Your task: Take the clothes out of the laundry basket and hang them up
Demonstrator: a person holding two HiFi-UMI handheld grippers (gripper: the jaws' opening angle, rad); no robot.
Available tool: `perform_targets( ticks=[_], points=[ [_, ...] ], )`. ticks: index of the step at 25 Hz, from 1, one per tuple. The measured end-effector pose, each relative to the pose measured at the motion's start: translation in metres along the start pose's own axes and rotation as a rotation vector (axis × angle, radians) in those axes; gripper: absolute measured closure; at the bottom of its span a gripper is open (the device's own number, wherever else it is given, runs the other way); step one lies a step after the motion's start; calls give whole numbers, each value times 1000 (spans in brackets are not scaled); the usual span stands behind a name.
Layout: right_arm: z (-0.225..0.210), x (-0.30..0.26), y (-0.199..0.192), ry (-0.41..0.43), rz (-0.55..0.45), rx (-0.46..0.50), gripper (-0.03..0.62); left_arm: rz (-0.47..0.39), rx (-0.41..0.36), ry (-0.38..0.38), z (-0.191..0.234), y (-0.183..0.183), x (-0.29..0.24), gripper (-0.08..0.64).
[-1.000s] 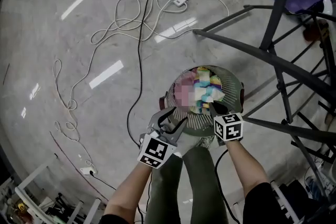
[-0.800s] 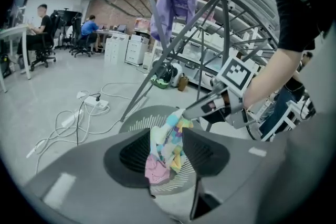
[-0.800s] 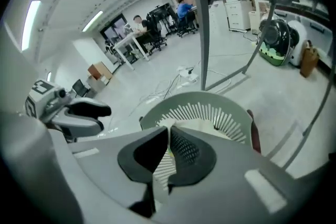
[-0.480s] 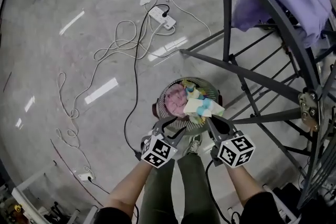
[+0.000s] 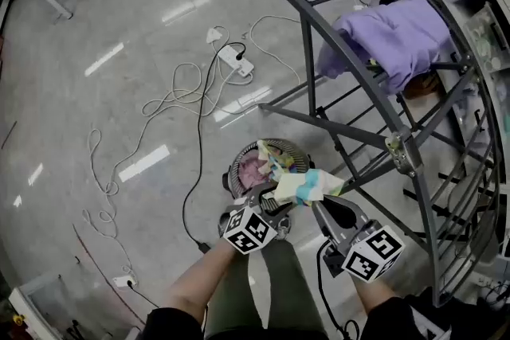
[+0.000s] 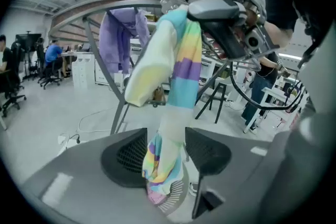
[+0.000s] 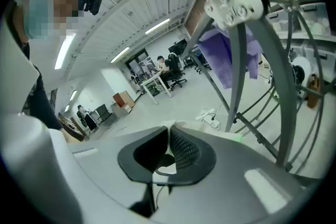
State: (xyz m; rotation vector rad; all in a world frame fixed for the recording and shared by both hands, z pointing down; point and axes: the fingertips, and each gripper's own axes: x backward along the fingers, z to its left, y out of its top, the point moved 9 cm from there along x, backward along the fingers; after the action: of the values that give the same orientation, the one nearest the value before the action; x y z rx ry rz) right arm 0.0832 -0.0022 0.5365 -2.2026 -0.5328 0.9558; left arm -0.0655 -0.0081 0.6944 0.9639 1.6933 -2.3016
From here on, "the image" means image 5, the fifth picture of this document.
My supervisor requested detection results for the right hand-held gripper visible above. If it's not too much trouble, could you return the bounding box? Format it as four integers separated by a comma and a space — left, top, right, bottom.
310, 194, 406, 284

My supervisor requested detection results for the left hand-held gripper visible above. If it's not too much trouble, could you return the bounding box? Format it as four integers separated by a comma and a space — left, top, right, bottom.
218, 185, 299, 256

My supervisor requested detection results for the pink clothes garment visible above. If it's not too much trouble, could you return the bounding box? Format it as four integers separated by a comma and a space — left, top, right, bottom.
237, 158, 276, 188

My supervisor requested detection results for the rainbow striped shirt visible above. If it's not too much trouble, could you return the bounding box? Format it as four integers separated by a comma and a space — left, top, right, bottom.
257, 139, 346, 208

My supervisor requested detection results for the grey metal drying rack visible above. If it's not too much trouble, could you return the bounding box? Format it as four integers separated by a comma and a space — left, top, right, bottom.
225, 0, 505, 307

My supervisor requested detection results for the purple t-shirt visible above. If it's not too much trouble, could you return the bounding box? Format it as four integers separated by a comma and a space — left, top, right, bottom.
317, 0, 453, 96

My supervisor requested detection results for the person's right forearm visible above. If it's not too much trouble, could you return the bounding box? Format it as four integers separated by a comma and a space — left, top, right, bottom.
349, 274, 402, 311

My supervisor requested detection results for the person's left forearm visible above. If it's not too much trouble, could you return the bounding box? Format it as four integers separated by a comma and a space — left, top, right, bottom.
158, 240, 250, 326

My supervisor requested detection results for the person's right shoe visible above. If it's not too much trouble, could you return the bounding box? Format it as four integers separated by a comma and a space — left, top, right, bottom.
277, 217, 292, 242

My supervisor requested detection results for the grey slatted laundry basket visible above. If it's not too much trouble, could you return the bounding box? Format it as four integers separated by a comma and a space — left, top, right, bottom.
226, 138, 314, 200

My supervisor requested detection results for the grey chair with black legs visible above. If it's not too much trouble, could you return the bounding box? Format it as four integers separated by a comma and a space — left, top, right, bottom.
402, 166, 505, 266

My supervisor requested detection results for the person's black shirt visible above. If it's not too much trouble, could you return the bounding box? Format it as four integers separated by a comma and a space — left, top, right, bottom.
144, 295, 453, 340

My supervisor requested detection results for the brown bag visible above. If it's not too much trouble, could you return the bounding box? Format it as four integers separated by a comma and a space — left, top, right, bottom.
402, 71, 441, 100

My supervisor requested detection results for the white low cabinet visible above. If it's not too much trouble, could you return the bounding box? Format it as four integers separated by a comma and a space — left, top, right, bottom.
7, 274, 65, 340

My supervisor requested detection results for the black power cable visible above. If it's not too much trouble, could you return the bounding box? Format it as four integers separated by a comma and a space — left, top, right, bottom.
182, 41, 248, 254

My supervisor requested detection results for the long white cable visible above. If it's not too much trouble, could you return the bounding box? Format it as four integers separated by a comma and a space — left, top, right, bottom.
81, 14, 302, 279

